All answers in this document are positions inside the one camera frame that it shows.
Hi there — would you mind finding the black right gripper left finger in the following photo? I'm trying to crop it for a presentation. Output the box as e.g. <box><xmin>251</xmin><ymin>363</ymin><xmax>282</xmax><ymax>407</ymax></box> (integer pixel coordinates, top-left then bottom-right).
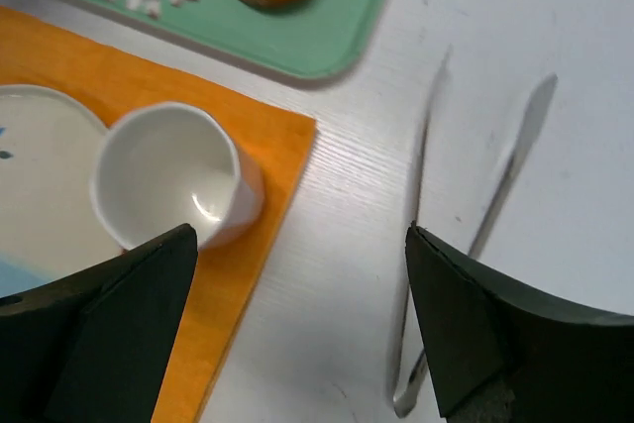
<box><xmin>1</xmin><ymin>224</ymin><xmax>198</xmax><ymax>422</ymax></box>

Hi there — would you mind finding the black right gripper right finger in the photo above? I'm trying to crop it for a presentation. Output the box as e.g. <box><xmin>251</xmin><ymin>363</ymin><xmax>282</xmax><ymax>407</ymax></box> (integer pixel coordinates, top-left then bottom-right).
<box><xmin>405</xmin><ymin>226</ymin><xmax>633</xmax><ymax>422</ymax></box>

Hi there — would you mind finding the white blue ceramic plate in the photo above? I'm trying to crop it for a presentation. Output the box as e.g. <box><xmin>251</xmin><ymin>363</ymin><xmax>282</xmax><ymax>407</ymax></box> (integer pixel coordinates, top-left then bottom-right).
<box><xmin>0</xmin><ymin>84</ymin><xmax>122</xmax><ymax>296</ymax></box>

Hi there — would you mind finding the pink white ceramic mug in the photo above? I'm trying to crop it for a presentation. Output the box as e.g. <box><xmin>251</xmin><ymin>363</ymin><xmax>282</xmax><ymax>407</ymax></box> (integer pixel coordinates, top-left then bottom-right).
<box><xmin>90</xmin><ymin>101</ymin><xmax>265</xmax><ymax>250</ymax></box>

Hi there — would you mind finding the orange cartoon placemat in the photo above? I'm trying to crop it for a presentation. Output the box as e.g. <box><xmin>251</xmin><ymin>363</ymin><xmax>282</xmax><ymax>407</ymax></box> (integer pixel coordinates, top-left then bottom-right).
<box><xmin>0</xmin><ymin>5</ymin><xmax>318</xmax><ymax>423</ymax></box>

